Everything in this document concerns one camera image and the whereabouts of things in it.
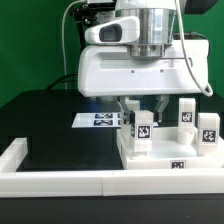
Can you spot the white square tabletop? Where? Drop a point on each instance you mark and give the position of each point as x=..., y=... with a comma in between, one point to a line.
x=167, y=153

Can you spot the white U-shaped fence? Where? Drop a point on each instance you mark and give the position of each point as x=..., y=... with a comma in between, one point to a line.
x=15, y=184

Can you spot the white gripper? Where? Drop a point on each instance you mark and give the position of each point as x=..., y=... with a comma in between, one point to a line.
x=137, y=55

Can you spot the white marker plate with tags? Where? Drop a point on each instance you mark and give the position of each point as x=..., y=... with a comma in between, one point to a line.
x=90, y=120

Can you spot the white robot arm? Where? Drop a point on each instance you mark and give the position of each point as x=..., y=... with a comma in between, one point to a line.
x=176, y=8

